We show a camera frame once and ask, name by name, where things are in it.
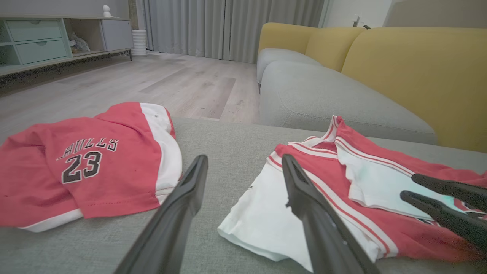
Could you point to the plush toy in cabinet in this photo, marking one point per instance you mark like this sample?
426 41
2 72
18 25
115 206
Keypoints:
78 43

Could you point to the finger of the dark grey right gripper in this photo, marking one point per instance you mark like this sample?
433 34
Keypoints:
460 192
449 219

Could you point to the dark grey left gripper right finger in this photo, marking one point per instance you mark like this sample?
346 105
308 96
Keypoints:
319 228

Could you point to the red white striped jersey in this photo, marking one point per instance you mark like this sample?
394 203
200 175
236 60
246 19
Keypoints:
262 213

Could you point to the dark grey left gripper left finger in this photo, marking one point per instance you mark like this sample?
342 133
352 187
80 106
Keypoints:
171 224

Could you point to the pale green TV cabinet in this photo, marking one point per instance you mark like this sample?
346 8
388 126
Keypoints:
38 49

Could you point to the grey pleated curtain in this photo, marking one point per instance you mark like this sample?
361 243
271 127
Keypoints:
228 26

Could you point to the red Bulls 23 shorts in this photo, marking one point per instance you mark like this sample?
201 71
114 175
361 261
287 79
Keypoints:
114 179

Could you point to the small white figurine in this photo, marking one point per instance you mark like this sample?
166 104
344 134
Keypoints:
107 11

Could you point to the yellow and grey sofa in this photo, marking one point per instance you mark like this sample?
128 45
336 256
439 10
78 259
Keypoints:
418 76

